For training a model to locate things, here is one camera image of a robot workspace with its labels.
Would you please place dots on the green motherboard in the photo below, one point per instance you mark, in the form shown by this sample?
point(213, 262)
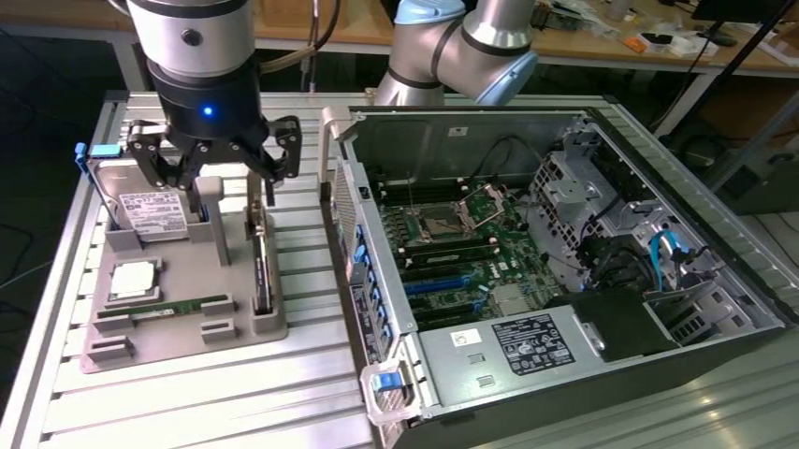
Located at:
point(513, 262)

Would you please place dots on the black plastic cover block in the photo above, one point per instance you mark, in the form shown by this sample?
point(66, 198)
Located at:
point(611, 322)

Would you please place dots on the hard disk drive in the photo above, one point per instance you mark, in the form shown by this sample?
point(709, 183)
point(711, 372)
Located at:
point(103, 150)

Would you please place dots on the grey power supply unit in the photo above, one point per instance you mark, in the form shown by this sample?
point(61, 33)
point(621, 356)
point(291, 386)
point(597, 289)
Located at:
point(450, 374)

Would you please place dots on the metal socket cover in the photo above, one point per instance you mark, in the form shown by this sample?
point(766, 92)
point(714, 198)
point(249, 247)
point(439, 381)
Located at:
point(483, 203)

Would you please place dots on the black computer tower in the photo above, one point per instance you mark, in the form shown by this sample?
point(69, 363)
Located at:
point(762, 187)

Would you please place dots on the CPU socket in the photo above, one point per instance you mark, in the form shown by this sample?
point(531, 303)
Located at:
point(441, 224)

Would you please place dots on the silver CPU chip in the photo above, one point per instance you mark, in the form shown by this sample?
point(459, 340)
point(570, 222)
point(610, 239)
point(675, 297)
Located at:
point(134, 280)

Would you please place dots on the white black plastic device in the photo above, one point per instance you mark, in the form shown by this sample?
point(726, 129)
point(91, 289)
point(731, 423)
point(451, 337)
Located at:
point(687, 47)

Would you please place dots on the graphics card with metal bracket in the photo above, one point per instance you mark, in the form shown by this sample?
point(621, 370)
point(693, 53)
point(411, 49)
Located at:
point(266, 280)

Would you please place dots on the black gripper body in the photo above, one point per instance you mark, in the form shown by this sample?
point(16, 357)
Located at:
point(206, 93)

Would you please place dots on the metal disk bay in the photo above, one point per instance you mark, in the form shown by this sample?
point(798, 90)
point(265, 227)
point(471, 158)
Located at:
point(687, 322)

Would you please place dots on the blue case release latch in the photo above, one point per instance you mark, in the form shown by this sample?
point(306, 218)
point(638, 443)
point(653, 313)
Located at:
point(386, 381)

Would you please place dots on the green loose RAM stick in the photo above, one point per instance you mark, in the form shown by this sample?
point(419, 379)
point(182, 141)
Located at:
point(169, 308)

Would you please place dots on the long wooden workbench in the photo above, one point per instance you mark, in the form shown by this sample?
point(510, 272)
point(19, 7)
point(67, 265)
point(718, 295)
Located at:
point(365, 28)

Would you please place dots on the black slanted pole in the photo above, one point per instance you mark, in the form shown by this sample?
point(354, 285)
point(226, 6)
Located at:
point(743, 51)

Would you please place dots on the long expansion slot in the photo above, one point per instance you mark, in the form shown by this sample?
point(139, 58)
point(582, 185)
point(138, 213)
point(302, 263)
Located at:
point(446, 306)
point(437, 285)
point(453, 318)

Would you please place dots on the black monitor with stand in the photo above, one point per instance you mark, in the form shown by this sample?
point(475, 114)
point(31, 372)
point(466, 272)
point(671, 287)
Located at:
point(718, 35)

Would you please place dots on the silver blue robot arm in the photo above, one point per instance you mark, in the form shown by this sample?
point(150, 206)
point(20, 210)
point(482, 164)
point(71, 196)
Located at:
point(162, 28)

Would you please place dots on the installed RAM stick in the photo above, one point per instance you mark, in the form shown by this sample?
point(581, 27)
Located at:
point(450, 258)

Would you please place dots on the open black PC case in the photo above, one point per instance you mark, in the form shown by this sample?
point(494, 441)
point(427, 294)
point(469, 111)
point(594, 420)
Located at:
point(687, 374)

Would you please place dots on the silver chipset heatsink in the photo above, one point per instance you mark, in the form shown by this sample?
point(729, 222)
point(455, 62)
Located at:
point(511, 299)

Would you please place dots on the grey plastic parts rack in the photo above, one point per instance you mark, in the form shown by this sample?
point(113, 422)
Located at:
point(181, 337)

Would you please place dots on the silver hard disk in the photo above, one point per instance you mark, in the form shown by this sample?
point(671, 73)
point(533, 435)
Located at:
point(150, 210)

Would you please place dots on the small orange box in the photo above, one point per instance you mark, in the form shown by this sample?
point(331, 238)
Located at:
point(634, 44)

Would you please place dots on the thin metal locking lever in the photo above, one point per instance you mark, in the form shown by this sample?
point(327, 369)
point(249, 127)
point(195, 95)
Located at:
point(414, 192)

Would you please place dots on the perforated metal drive cage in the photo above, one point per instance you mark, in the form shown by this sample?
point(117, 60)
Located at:
point(562, 196)

